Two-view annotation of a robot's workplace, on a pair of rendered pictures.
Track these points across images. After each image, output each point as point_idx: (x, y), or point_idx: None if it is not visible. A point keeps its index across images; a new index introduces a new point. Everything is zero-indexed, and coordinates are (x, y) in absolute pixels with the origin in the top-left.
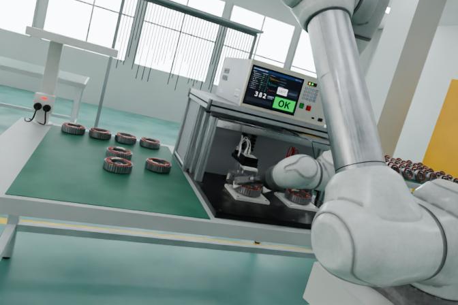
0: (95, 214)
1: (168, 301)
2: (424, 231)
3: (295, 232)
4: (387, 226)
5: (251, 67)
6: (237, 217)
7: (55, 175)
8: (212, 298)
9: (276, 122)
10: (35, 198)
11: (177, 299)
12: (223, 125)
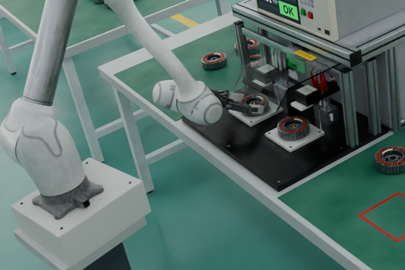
0: (132, 97)
1: None
2: (9, 138)
3: (213, 156)
4: (2, 128)
5: None
6: (191, 126)
7: (160, 65)
8: None
9: (280, 33)
10: (119, 80)
11: None
12: (244, 33)
